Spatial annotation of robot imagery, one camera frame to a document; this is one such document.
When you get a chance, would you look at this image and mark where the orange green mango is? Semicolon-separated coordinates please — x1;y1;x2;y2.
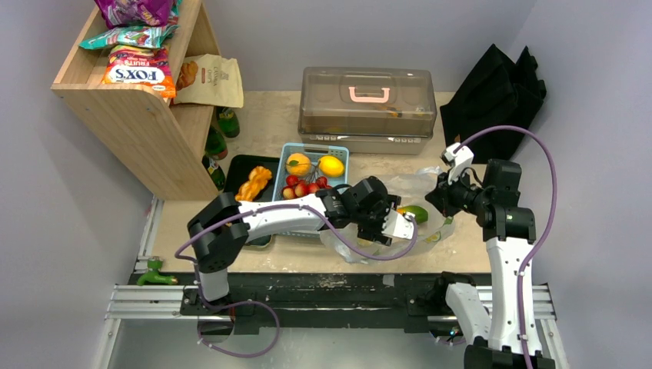
396;205;429;224

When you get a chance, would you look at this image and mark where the clear plastic grocery bag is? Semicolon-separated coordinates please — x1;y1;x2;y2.
320;166;455;264

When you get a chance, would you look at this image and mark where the red lychee bunch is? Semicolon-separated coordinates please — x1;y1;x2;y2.
281;168;331;200

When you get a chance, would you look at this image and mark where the black fabric tote bag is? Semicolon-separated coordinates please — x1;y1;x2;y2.
440;45;547;146

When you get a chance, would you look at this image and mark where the orange twisted bread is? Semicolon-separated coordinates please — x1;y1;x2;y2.
235;166;272;201

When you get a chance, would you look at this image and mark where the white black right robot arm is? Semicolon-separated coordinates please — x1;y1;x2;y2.
425;159;556;368

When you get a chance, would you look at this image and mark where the light blue plastic basket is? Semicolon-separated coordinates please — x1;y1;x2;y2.
272;142;350;201

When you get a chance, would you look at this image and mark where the smoky clear storage box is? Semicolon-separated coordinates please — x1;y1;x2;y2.
298;67;437;155

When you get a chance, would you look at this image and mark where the dark green tray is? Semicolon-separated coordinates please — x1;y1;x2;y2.
212;155;282;249

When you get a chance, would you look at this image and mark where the green glass bottle red label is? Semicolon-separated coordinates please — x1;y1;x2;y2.
205;125;228;160

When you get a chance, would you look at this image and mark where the beige cassava chips bag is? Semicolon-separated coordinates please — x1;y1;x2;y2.
174;54;244;108

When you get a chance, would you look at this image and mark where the wooden shelf unit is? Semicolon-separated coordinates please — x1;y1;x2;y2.
51;8;218;200

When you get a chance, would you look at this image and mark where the Fox's candy bag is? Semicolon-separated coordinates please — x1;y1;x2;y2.
101;45;177;98

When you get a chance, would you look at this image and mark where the teal snack bag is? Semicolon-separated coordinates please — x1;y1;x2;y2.
78;25;178;50

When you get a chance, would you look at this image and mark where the purple snack bag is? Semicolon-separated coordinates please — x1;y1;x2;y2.
95;0;177;29

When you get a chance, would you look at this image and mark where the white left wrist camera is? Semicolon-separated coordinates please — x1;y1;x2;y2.
381;210;416;239

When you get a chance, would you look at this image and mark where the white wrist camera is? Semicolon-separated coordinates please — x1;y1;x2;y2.
381;210;416;239
441;142;474;185

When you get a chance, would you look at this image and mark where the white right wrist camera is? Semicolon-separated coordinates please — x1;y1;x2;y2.
441;142;474;185

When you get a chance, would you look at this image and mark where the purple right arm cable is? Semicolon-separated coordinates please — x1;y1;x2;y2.
455;125;559;369

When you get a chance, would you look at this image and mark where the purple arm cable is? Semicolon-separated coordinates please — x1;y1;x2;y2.
455;125;559;369
174;203;420;358

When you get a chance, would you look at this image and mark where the black table front rail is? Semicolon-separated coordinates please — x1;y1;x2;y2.
127;272;485;337

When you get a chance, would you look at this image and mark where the pink box handle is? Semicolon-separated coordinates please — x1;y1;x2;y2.
348;86;391;104

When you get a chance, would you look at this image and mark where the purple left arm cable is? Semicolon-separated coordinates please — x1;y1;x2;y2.
174;203;420;358

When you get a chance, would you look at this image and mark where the aluminium frame rail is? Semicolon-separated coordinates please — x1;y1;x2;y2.
94;195;571;369

